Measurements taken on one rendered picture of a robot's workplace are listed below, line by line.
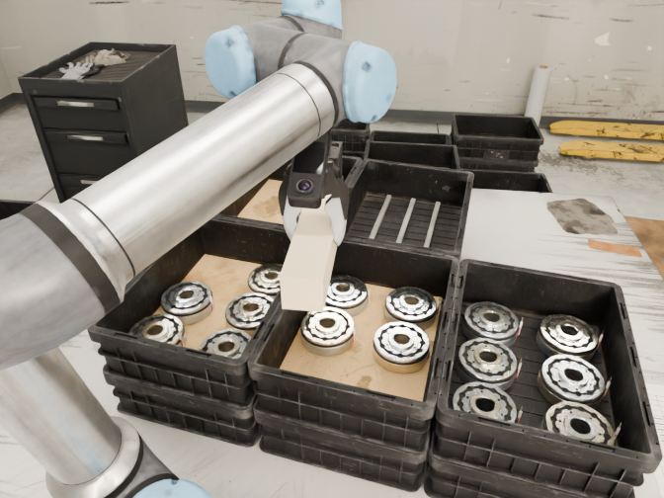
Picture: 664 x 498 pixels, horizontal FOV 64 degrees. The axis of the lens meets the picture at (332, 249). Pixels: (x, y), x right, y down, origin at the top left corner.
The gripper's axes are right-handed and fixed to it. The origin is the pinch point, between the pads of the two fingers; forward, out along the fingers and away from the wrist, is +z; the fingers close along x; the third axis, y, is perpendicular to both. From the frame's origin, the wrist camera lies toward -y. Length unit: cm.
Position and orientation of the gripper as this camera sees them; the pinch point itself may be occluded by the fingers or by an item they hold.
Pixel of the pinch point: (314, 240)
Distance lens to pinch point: 83.9
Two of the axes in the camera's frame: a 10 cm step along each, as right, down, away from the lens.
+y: 1.3, -5.7, 8.1
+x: -9.9, -0.7, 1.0
